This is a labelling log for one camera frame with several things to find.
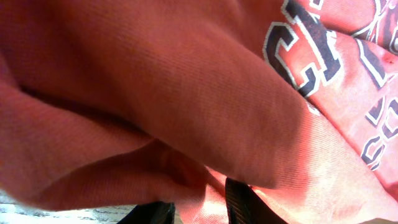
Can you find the red printed t-shirt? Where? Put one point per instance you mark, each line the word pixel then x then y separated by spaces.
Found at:
pixel 133 102

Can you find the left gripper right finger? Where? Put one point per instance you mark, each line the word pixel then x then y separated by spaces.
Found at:
pixel 246 207

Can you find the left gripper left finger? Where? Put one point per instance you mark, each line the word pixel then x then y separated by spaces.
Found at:
pixel 150 213

